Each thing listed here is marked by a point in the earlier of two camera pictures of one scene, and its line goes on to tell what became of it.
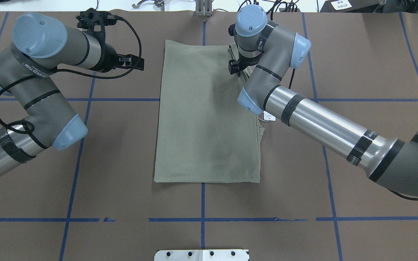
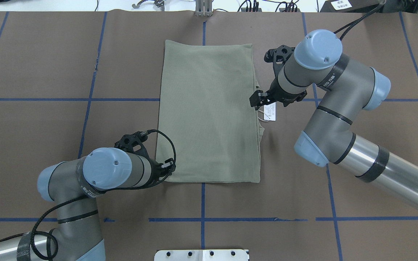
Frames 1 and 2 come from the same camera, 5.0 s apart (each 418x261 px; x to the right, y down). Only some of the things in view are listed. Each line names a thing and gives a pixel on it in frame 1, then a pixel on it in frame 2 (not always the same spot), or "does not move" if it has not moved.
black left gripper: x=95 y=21 -> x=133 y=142
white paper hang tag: x=267 y=116 does not move
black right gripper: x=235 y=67 -> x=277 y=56
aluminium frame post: x=204 y=8 does not move
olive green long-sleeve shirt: x=204 y=135 does not move
